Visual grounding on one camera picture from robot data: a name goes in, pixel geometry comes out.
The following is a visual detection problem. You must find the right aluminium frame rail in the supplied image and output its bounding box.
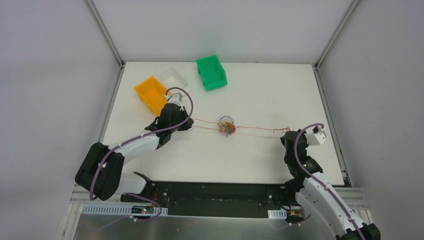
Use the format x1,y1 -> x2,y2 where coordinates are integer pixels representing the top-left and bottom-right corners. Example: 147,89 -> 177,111
314,0 -> 362,70

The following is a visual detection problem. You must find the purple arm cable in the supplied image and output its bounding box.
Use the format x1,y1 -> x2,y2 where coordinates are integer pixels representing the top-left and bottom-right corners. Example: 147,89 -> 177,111
274,123 -> 367,240
88,87 -> 195,223

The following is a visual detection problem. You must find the right white cable duct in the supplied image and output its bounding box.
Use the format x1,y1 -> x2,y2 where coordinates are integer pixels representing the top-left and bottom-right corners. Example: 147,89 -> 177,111
267,208 -> 287,220

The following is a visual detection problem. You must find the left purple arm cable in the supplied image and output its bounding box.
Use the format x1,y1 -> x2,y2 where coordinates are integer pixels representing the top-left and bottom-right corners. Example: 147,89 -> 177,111
88,87 -> 195,223

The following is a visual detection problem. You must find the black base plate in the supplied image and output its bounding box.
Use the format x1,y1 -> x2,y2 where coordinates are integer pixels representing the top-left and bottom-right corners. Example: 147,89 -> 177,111
140,181 -> 307,223

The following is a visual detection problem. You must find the orange cable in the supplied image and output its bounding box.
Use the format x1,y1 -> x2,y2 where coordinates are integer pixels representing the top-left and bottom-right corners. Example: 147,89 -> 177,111
192,118 -> 292,134

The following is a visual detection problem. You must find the yellow plastic bin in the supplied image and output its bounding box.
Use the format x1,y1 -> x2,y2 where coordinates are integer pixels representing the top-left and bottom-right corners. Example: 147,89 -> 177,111
134,76 -> 172,116

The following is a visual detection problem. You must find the aluminium frame rail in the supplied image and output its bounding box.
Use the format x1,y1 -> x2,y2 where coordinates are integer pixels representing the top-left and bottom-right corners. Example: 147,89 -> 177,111
314,0 -> 362,70
84,0 -> 125,69

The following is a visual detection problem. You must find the white translucent bin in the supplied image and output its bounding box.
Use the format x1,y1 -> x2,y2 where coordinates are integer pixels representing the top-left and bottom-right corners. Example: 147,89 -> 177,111
153,66 -> 192,93

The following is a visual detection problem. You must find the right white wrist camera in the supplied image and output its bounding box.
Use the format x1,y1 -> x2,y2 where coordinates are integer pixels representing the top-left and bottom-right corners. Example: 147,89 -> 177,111
304,126 -> 327,146

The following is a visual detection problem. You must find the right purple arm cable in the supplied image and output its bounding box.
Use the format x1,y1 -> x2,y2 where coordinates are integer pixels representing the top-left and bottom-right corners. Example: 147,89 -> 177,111
274,123 -> 367,240

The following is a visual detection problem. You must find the left aluminium frame rail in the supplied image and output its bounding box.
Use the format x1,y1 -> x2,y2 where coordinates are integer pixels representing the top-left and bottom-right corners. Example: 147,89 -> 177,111
84,0 -> 125,69

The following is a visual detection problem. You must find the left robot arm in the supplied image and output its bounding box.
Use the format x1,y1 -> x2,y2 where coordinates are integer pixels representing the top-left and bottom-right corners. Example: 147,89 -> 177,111
75,103 -> 194,203

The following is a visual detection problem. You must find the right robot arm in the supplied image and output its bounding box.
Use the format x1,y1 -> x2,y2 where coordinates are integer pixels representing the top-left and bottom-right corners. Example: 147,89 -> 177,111
280,126 -> 381,240

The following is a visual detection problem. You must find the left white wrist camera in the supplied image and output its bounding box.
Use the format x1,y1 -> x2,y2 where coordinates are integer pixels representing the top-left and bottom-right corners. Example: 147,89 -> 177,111
167,93 -> 184,109

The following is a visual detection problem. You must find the left white cable duct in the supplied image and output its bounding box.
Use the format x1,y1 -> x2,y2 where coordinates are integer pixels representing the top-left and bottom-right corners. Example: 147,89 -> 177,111
81,204 -> 168,217

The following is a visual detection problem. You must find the blue cable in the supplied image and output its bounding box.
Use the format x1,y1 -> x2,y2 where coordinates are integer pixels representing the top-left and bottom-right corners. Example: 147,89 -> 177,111
217,115 -> 237,137

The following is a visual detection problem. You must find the green plastic bin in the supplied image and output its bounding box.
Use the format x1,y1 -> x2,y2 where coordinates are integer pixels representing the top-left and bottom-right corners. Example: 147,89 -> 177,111
196,55 -> 228,91

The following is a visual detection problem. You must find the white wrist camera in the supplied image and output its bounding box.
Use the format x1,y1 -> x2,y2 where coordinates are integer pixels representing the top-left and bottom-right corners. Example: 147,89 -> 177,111
167,93 -> 184,109
304,126 -> 327,146

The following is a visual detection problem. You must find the white cable duct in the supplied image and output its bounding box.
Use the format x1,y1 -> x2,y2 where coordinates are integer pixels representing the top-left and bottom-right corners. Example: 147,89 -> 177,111
81,204 -> 168,217
267,208 -> 287,220

